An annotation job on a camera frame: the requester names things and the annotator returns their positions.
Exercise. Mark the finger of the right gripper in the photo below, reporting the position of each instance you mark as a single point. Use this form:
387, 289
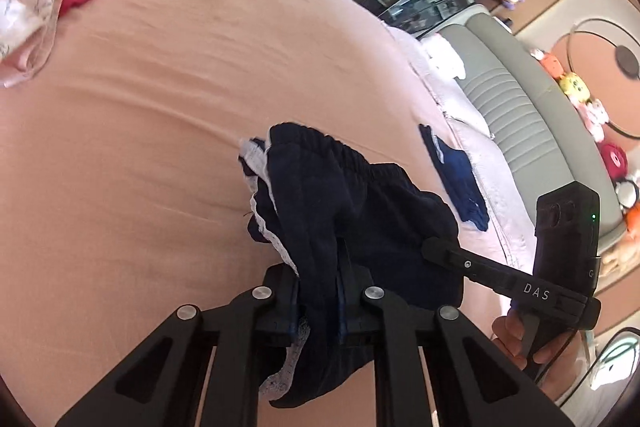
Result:
500, 278

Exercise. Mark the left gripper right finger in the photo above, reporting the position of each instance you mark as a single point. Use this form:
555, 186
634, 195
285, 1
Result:
436, 367

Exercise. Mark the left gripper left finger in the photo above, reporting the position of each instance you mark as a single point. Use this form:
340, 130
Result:
198, 367

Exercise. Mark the dark navy striped shorts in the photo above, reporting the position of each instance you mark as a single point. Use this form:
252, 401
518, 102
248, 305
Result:
319, 203

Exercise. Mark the person's right hand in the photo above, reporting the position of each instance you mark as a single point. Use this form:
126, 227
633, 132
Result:
562, 356

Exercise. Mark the red plush toy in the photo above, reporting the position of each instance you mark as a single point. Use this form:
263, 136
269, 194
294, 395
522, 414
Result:
614, 159

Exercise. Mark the grey padded headboard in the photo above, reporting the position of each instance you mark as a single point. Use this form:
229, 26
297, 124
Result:
538, 131

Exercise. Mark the pink white plush toy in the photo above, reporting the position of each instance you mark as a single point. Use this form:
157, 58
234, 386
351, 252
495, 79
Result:
594, 117

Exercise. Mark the folded blue striped shorts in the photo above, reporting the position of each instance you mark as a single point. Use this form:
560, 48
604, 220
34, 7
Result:
457, 176

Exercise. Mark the yellow plush toy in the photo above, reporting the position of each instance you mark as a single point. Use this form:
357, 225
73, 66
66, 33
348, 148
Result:
574, 88

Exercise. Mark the orange plush toy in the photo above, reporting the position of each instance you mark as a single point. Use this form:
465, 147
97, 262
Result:
549, 62

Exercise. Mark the white pillow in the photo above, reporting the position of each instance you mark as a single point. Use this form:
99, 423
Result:
444, 56

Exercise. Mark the pink bed sheet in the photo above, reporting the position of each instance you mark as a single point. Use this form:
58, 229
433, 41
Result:
122, 196

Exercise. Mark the pink floral garment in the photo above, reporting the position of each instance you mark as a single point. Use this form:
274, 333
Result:
28, 29

